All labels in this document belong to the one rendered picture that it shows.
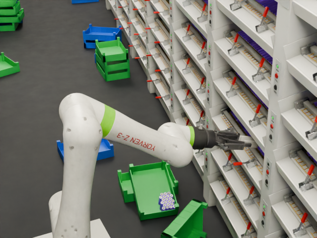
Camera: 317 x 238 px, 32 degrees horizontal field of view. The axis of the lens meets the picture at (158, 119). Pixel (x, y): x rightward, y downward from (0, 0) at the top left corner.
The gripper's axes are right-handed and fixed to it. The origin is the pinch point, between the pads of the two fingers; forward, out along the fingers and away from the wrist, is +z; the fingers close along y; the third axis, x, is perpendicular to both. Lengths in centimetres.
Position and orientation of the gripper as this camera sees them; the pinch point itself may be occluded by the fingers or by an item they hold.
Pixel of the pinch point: (248, 141)
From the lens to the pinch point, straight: 230.1
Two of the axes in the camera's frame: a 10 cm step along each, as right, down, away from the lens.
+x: -2.0, 8.8, 4.3
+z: 9.5, 0.8, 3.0
